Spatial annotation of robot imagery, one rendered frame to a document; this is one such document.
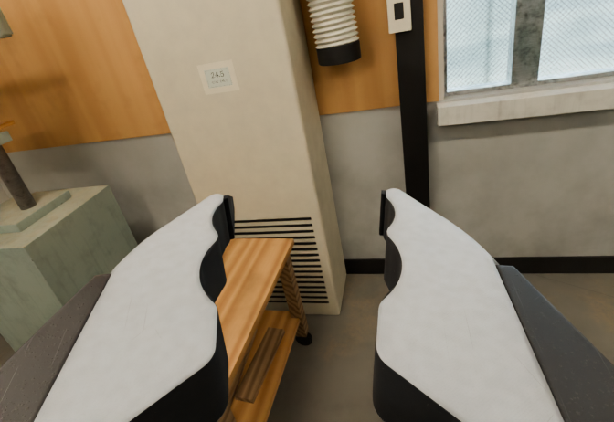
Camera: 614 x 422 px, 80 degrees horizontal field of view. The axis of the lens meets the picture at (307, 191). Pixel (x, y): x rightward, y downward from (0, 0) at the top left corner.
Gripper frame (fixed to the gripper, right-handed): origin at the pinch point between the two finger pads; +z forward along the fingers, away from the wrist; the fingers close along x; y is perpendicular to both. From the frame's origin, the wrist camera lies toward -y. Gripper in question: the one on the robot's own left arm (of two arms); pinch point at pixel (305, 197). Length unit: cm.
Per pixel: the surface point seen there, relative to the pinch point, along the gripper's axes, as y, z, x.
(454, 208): 79, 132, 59
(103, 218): 79, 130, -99
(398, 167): 61, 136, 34
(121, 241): 94, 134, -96
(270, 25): 1, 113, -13
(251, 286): 74, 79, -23
